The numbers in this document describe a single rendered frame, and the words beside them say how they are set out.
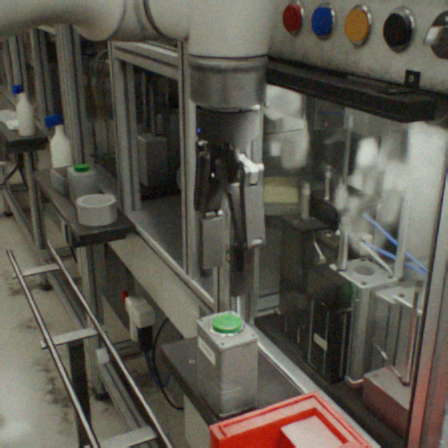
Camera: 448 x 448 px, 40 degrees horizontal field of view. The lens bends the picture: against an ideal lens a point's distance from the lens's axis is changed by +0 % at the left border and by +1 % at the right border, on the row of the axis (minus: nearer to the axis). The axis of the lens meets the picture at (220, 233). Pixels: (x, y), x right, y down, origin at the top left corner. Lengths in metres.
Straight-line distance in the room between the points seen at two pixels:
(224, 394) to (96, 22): 0.49
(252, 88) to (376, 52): 0.14
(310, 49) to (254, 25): 0.10
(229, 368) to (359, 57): 0.42
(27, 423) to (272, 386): 1.55
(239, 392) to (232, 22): 0.48
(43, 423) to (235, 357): 1.60
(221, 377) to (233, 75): 0.39
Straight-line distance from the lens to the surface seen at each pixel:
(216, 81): 0.69
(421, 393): 0.72
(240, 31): 0.68
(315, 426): 0.82
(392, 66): 0.65
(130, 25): 0.76
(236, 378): 0.85
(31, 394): 2.52
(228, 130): 0.71
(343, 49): 0.71
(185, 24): 0.70
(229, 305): 1.09
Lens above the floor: 1.47
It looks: 23 degrees down
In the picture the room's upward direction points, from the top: straight up
